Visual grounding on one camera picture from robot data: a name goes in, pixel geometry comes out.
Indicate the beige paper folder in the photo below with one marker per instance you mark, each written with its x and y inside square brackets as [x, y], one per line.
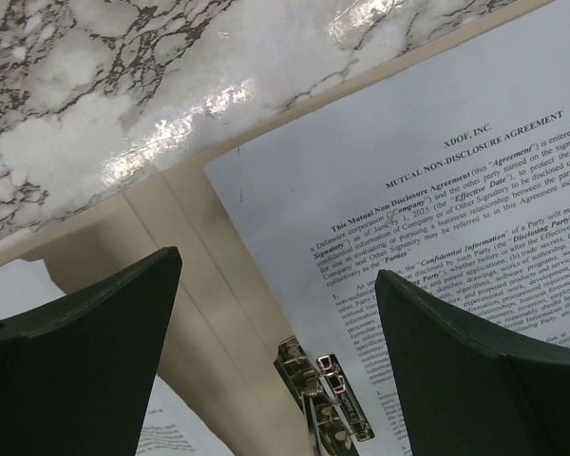
[110, 112]

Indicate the chrome folder clip mechanism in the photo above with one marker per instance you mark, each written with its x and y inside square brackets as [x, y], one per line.
[334, 418]

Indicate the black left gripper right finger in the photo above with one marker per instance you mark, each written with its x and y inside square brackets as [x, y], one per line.
[468, 386]

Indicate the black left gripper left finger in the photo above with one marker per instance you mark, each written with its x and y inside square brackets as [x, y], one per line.
[76, 374]

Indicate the printed white paper sheet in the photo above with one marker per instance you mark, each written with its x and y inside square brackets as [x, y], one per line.
[170, 427]

